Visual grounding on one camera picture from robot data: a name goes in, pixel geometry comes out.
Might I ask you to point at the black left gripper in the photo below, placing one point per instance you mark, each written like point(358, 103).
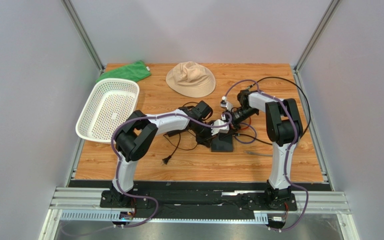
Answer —
point(204, 141)

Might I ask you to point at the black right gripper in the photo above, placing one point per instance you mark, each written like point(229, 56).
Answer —
point(233, 119)

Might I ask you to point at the black Mercury network switch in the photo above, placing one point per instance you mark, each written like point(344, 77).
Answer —
point(222, 143)

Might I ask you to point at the black power adapter with cord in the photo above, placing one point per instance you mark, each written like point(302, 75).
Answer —
point(178, 139)

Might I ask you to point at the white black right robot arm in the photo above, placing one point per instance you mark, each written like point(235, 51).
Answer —
point(284, 128)

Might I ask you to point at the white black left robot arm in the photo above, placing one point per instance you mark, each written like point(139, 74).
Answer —
point(132, 140)

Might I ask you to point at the beige bucket hat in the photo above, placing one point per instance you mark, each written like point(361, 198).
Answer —
point(191, 79)

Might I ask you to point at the green cloth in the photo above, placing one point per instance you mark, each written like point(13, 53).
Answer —
point(135, 72)

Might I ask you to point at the white perforated plastic basket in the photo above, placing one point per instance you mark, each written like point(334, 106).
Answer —
point(110, 103)

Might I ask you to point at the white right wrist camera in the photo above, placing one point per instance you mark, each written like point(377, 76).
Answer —
point(226, 105)

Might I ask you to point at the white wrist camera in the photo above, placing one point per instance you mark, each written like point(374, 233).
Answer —
point(226, 105)
point(221, 125)

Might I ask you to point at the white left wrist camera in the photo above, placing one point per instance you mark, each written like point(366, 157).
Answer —
point(221, 125)

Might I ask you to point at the aluminium front rail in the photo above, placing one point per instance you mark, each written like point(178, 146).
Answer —
point(74, 204)

